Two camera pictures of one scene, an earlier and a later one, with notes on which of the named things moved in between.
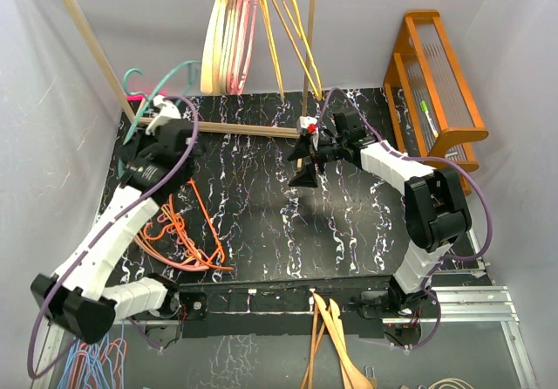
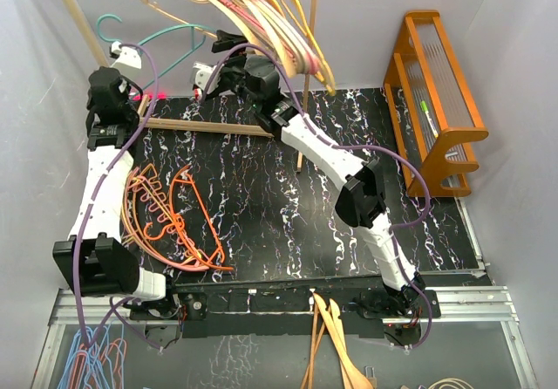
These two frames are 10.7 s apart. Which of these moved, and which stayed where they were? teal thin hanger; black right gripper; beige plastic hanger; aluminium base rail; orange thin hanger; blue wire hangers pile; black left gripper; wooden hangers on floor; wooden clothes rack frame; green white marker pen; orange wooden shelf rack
Moved: teal thin hanger; black right gripper; beige plastic hanger; black left gripper
Stayed: aluminium base rail; wooden clothes rack frame; blue wire hangers pile; orange thin hanger; green white marker pen; wooden hangers on floor; orange wooden shelf rack
